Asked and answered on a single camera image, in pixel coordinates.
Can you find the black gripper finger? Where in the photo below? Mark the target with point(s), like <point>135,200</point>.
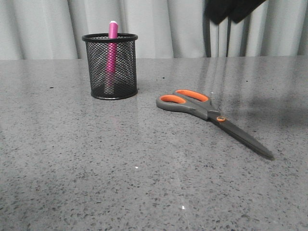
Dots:
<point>242,8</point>
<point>217,10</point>

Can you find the grey orange handled scissors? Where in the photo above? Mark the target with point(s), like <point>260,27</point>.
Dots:
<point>199,105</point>

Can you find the pink white pen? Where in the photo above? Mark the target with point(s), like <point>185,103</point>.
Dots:
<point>111,59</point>

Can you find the black mesh pen holder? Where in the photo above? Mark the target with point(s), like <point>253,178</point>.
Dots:
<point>125,81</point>

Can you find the grey curtain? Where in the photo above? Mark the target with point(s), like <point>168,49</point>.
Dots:
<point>52,29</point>

